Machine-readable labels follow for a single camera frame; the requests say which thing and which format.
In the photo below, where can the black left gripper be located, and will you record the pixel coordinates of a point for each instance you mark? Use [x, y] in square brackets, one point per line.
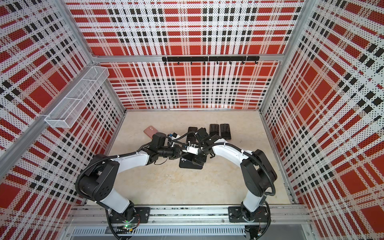
[177, 148]

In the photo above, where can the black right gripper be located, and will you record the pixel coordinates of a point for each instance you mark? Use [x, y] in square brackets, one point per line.
[198, 159]

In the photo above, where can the black phone case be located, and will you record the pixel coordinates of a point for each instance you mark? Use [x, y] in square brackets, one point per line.
[186, 164]

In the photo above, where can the black phone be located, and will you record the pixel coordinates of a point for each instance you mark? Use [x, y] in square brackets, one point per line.
[214, 130]
[225, 131]
[188, 157]
[191, 137]

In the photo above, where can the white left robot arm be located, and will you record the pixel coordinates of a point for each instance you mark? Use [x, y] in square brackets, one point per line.
[96, 182]

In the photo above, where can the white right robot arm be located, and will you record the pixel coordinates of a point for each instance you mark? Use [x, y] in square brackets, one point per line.
[257, 171]

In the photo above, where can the pink phone case far left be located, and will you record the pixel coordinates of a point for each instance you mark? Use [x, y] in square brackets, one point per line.
[150, 131]

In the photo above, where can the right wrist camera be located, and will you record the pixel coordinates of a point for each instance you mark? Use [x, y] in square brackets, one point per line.
[206, 139]

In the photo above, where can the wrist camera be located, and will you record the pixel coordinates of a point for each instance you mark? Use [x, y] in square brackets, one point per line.
[206, 139]
[161, 141]

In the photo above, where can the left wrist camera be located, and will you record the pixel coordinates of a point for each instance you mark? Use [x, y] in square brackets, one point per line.
[161, 141]

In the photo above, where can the black hook rail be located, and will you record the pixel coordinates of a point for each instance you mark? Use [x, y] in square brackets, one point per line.
[211, 59]

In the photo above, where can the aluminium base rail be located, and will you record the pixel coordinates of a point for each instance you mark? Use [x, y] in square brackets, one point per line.
[208, 222]

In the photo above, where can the white wire mesh basket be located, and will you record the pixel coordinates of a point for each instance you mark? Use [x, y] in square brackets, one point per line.
[69, 109]

